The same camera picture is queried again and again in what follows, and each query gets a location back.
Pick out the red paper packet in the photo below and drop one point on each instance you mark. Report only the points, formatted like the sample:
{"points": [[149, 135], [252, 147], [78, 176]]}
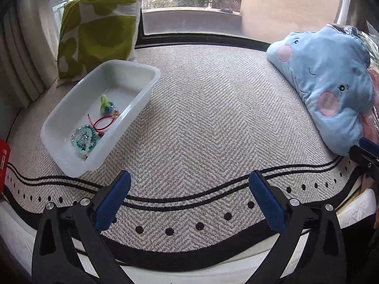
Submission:
{"points": [[4, 158]]}

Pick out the white plastic tray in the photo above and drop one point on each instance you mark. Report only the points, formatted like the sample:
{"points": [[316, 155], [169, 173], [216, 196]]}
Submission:
{"points": [[76, 135]]}

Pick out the black window frame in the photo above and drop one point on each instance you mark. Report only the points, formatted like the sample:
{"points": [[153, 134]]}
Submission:
{"points": [[165, 39]]}

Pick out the green blue toy charm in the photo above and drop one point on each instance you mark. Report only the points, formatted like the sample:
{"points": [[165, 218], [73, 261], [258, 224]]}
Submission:
{"points": [[106, 106]]}

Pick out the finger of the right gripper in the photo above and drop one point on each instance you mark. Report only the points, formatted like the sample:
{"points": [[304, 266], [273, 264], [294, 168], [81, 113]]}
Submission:
{"points": [[369, 146], [366, 160]]}

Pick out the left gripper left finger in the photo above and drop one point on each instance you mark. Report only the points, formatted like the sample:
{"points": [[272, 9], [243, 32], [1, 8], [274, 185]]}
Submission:
{"points": [[55, 258]]}

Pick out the beige curtain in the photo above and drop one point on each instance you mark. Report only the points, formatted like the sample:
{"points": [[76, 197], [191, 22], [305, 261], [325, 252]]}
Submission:
{"points": [[29, 47]]}

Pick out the blue cloud plush pillow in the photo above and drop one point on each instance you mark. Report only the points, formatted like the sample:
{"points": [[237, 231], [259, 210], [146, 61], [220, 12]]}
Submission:
{"points": [[329, 70]]}

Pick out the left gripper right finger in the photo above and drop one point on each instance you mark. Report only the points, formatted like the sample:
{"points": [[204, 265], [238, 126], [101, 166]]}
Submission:
{"points": [[310, 246]]}

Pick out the green white patterned pillow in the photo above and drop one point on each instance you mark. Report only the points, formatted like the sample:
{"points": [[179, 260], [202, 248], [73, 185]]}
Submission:
{"points": [[93, 32]]}

